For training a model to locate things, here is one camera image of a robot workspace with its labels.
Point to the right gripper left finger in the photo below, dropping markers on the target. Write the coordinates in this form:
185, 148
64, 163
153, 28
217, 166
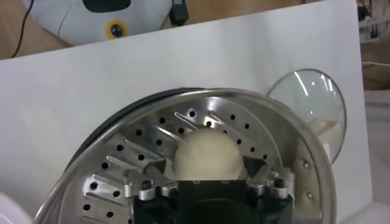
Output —
152, 182

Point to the round white plate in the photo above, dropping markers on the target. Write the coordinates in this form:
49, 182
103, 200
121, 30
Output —
9, 211

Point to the perforated stainless steamer basket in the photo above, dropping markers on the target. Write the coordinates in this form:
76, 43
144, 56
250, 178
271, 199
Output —
122, 170

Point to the white power strip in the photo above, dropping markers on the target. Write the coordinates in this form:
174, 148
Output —
373, 29

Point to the black power brick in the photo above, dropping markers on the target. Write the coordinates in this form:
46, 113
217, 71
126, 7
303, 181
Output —
178, 10

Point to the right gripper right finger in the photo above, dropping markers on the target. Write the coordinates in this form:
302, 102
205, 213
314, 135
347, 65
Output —
265, 182

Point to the round glass pot lid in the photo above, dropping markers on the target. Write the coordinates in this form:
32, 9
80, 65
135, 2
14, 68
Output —
314, 97

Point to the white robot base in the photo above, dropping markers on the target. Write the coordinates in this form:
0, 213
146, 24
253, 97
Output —
91, 24

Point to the white steamed baozi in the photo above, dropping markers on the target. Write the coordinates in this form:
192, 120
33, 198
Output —
207, 155

